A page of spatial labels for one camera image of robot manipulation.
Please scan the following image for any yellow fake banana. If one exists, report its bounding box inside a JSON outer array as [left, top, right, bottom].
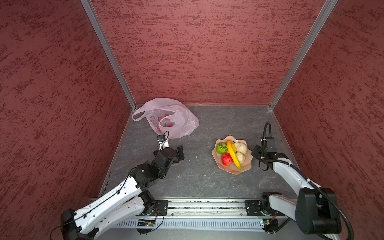
[[227, 141, 242, 170]]

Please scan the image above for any yellow fake lemon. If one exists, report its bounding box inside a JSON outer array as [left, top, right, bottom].
[[231, 144, 237, 153]]

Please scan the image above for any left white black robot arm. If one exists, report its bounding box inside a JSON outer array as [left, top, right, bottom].
[[59, 146, 185, 240]]

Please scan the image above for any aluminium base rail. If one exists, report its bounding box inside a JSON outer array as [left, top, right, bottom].
[[157, 195, 297, 219]]

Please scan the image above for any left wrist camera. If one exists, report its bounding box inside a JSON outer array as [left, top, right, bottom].
[[157, 135, 169, 151]]

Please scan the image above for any pink scalloped bowl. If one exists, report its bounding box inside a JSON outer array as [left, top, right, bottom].
[[212, 136, 253, 175]]

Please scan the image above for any green fake fruit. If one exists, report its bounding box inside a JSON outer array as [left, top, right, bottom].
[[216, 143, 228, 155]]

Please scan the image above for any aluminium corner post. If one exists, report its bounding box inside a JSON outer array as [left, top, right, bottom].
[[81, 0, 137, 110], [269, 0, 338, 111]]

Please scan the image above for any right aluminium corner post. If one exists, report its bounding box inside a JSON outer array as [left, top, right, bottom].
[[269, 0, 338, 111]]

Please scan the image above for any right black corrugated cable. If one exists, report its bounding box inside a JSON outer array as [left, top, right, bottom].
[[262, 121, 355, 240]]

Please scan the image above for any beige fake fruit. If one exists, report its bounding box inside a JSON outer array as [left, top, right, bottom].
[[236, 152, 246, 165]]

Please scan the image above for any red fake strawberry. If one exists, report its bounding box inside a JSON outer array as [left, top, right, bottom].
[[222, 153, 234, 166]]

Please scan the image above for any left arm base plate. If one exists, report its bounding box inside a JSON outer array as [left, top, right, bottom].
[[149, 200, 169, 216]]

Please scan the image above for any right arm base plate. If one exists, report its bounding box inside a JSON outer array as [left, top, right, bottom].
[[245, 200, 285, 217]]

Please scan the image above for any pink plastic bag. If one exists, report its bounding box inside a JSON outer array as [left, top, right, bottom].
[[132, 98, 200, 139]]

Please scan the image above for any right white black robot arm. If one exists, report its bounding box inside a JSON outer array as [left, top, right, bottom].
[[251, 137, 342, 235]]

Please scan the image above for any left aluminium corner post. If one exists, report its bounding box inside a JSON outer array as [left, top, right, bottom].
[[81, 0, 137, 110]]

